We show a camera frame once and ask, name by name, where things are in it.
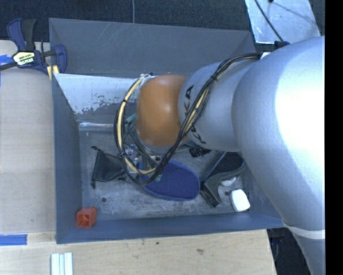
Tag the black cloth pouch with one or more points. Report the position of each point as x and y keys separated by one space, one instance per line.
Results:
x=106 y=168

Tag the blue fabric slipper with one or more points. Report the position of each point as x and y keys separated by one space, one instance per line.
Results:
x=174 y=183

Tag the black and grey tool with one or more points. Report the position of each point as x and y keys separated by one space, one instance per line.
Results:
x=214 y=186

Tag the red cube block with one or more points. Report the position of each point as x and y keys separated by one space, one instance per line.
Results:
x=86 y=217

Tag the white rounded block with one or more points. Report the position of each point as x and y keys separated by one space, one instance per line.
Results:
x=240 y=200

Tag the pale wood board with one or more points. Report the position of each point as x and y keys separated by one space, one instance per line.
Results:
x=25 y=153

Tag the grey metal bin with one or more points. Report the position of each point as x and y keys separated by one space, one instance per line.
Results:
x=102 y=50

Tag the black cylinder on white bracket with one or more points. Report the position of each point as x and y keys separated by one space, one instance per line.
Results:
x=199 y=152

